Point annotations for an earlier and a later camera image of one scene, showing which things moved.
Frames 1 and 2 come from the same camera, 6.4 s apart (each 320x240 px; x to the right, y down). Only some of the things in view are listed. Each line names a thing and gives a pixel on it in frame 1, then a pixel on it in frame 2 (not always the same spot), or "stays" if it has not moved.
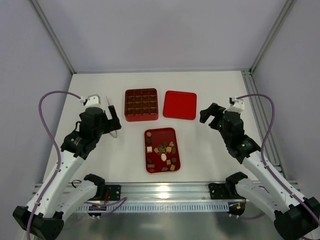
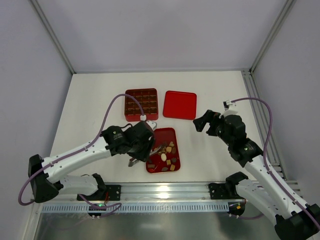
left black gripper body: x=110 y=122 to x=144 y=152
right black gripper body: x=215 y=116 stays
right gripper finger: x=214 y=110 to x=200 y=123
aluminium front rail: x=163 y=191 stays
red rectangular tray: x=161 y=150 stays
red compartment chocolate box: x=141 y=104 stays
